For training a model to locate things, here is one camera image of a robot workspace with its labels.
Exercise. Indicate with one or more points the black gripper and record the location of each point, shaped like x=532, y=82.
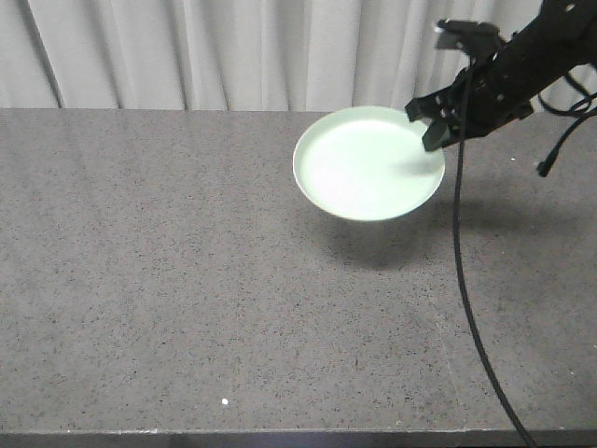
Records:
x=482, y=99

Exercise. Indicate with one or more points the light green round plate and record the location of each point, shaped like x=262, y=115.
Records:
x=367, y=164

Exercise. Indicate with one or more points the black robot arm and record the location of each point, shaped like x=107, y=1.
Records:
x=560, y=38

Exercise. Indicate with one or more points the white pleated curtain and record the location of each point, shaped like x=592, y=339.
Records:
x=233, y=55

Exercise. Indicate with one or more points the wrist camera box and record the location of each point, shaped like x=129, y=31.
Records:
x=473, y=38

